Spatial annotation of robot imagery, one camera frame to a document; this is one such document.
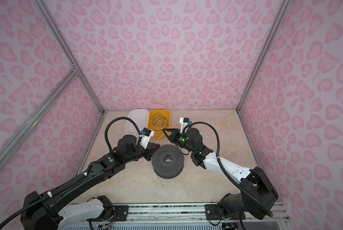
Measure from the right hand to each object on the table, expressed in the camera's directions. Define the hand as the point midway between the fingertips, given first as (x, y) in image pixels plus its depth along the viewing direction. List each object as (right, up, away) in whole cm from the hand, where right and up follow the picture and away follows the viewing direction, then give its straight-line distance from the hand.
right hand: (163, 129), depth 72 cm
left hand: (-2, -8, +1) cm, 8 cm away
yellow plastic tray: (-2, 0, -6) cm, 6 cm away
